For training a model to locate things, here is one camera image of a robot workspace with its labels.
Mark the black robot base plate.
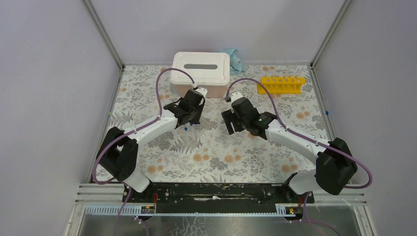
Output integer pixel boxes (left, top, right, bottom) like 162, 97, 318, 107
122, 182, 314, 215

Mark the yellow test tube rack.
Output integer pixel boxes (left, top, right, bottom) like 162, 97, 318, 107
257, 76, 306, 94

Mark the pink plastic bin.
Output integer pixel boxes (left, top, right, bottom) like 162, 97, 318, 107
173, 85, 227, 98

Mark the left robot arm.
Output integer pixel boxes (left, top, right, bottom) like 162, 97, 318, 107
95, 88, 208, 202

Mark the light blue cloth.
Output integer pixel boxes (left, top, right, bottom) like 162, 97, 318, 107
219, 49, 246, 75

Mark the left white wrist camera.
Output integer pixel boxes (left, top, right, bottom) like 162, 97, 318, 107
193, 87, 208, 98

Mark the floral table mat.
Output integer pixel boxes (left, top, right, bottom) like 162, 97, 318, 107
109, 65, 328, 183

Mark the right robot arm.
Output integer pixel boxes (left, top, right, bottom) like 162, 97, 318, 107
222, 92, 357, 203

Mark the white plastic bin lid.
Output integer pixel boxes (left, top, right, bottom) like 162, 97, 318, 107
172, 52, 230, 86

